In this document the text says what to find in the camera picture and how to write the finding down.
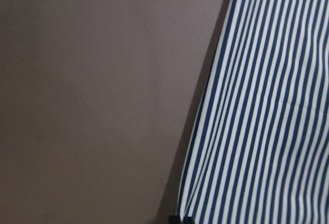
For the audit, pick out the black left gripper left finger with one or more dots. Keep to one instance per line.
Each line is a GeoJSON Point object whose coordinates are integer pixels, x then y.
{"type": "Point", "coordinates": [174, 219]}

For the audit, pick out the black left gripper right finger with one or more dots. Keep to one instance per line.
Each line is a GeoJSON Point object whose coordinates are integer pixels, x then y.
{"type": "Point", "coordinates": [188, 220]}

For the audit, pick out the navy white striped polo shirt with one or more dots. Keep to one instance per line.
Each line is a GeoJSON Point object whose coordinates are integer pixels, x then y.
{"type": "Point", "coordinates": [258, 151]}

